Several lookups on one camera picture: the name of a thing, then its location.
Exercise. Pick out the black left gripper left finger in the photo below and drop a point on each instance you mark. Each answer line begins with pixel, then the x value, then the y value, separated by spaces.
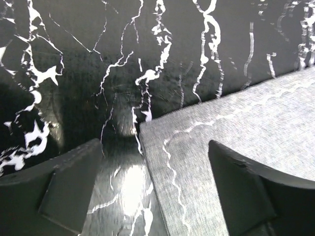
pixel 53 197

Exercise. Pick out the grey cloth napkin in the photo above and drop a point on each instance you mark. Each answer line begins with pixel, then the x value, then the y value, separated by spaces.
pixel 272 123

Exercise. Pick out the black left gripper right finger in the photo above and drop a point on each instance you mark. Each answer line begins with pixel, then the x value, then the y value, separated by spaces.
pixel 258 200

